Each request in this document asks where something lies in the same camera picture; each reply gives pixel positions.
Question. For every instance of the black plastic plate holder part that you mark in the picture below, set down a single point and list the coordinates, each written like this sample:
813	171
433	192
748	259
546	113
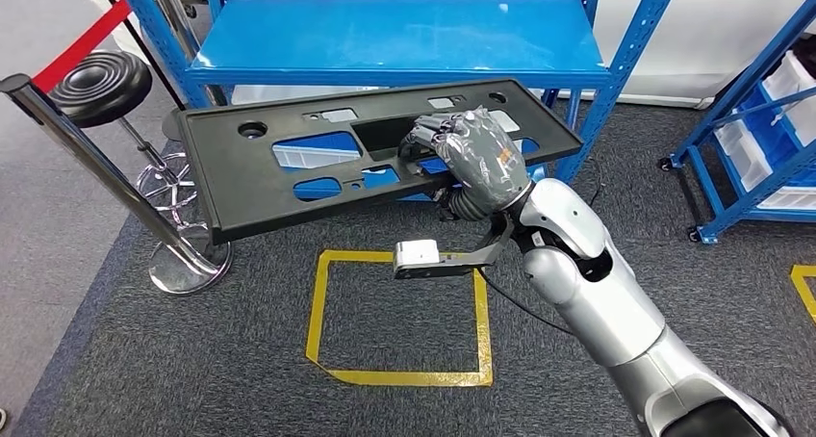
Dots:
223	179

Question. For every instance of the black round stool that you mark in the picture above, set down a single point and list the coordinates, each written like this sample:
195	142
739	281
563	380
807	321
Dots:
99	86

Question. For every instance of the blue metal shelf rack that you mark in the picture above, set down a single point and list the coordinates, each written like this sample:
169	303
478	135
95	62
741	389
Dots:
746	84
382	32

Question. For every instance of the chrome stanchion post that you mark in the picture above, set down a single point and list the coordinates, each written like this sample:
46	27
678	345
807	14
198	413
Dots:
95	160
190	45

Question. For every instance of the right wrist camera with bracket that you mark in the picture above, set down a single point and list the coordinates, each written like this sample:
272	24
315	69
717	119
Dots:
414	253

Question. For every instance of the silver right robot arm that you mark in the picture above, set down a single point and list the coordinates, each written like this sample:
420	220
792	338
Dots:
605	313

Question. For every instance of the red barrier belt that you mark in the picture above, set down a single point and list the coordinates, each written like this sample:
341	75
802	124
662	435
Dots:
83	45

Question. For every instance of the blue plastic bin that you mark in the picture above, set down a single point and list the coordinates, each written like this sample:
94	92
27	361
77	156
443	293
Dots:
319	142

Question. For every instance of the thin black pole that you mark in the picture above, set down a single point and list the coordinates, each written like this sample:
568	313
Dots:
138	42

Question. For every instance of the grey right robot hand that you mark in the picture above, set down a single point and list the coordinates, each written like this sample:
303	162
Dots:
484	160

